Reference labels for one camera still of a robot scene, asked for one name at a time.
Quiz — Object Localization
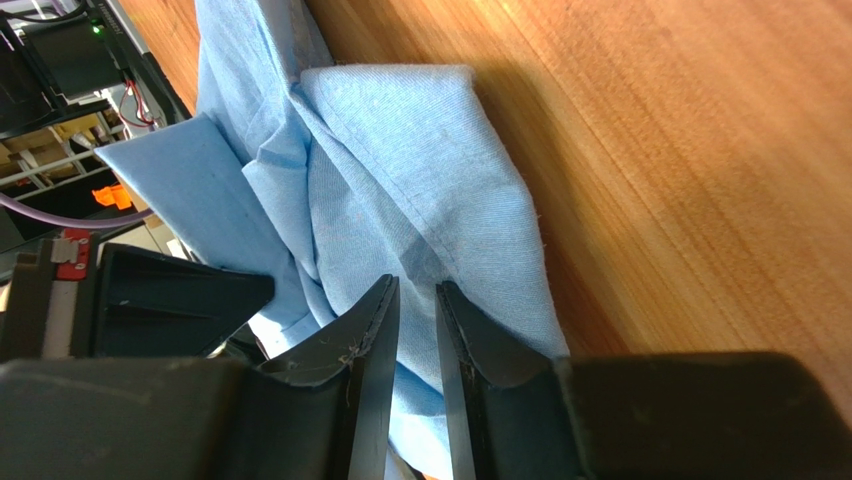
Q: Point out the light blue long sleeve shirt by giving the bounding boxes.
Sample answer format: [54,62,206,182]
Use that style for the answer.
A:
[100,1,568,479]

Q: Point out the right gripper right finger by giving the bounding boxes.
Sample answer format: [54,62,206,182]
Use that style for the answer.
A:
[436,282,851,479]

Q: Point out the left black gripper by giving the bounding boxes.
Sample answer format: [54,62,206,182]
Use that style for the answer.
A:
[1,229,275,363]

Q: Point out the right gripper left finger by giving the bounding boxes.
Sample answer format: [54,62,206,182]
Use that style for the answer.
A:
[1,275,400,479]

